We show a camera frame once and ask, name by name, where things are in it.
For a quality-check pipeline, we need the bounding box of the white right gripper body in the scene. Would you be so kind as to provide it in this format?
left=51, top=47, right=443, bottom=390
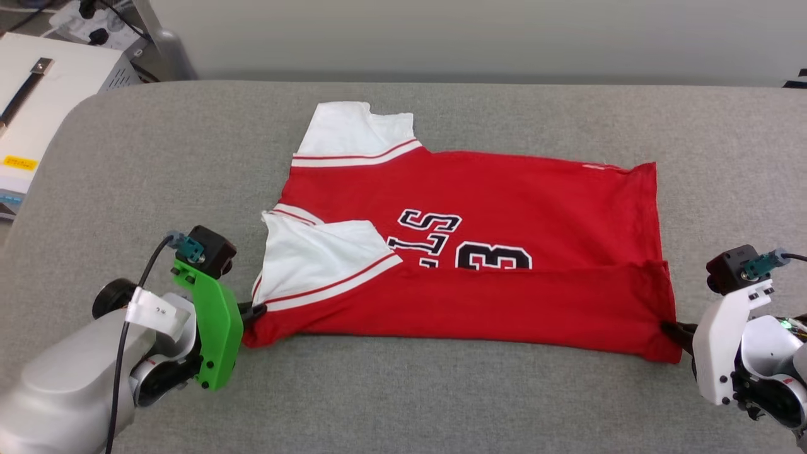
left=692, top=280, right=775, bottom=406

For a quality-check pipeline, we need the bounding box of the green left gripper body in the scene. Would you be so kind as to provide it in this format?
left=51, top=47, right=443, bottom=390
left=172, top=259, right=245, bottom=391

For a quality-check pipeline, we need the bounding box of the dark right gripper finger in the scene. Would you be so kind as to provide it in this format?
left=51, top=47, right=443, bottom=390
left=660, top=320, right=698, bottom=354

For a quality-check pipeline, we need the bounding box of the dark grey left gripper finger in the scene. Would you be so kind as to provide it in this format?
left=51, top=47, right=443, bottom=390
left=238, top=303, right=267, bottom=329

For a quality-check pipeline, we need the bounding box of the red and white sports jersey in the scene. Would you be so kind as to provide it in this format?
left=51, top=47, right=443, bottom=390
left=242, top=101, right=684, bottom=366

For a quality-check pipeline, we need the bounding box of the grey partition foot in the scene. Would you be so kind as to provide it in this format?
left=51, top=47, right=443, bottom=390
left=148, top=28, right=197, bottom=82

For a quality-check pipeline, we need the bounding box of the white power strip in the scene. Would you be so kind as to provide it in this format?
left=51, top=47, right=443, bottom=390
left=49, top=0, right=146, bottom=58

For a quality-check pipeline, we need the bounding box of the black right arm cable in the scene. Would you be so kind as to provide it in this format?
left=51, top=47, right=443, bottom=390
left=744, top=248, right=807, bottom=279

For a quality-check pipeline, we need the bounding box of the white equipment box with handle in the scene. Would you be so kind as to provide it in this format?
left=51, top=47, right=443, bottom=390
left=0, top=32, right=143, bottom=222

